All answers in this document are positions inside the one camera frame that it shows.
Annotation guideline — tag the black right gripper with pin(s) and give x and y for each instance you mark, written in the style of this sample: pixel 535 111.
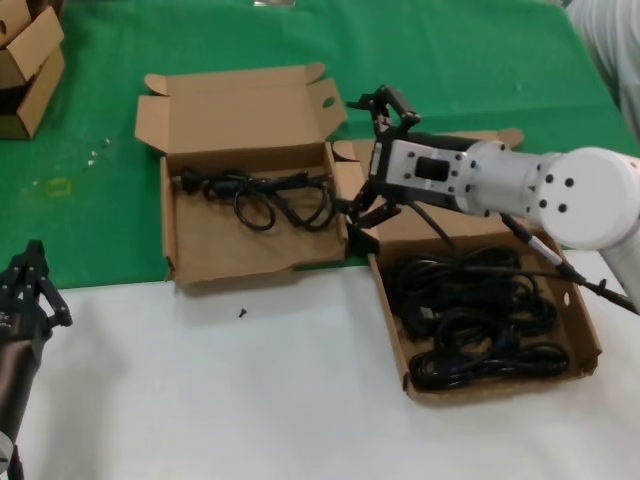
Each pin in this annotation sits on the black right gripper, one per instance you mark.
pixel 376 165

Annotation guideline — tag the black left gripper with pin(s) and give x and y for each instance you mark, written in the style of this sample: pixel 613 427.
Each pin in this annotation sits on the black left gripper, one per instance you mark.
pixel 20 325

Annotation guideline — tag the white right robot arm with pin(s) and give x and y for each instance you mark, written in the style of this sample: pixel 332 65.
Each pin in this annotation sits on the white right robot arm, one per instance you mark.
pixel 575 195

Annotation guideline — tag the open flat cardboard box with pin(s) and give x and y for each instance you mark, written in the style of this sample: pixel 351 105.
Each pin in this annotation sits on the open flat cardboard box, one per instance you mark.
pixel 240 240
pixel 450 230

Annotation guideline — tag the small brown cardboard box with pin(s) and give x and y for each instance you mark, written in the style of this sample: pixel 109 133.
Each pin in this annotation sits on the small brown cardboard box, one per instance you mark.
pixel 37 42
pixel 42 95

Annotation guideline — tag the green table cloth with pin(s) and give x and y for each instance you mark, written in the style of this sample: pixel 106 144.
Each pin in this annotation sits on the green table cloth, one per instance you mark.
pixel 400 50

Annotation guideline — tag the small black screw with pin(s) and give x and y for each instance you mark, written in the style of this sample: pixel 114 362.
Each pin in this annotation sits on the small black screw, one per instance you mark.
pixel 243 313

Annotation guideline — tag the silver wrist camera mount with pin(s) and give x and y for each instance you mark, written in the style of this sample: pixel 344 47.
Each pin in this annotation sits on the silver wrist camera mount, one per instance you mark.
pixel 400 170

